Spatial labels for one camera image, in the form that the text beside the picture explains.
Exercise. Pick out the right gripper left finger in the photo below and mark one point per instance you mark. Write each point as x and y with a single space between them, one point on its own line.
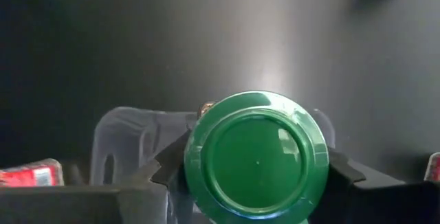
86 207

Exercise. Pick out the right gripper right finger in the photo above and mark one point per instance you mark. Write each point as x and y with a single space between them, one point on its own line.
378 203

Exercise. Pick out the green-lid oregano spice jar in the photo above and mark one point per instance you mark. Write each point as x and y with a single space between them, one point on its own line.
256 162

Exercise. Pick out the smoky translucent plastic bin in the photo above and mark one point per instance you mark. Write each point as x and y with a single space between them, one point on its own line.
130 138

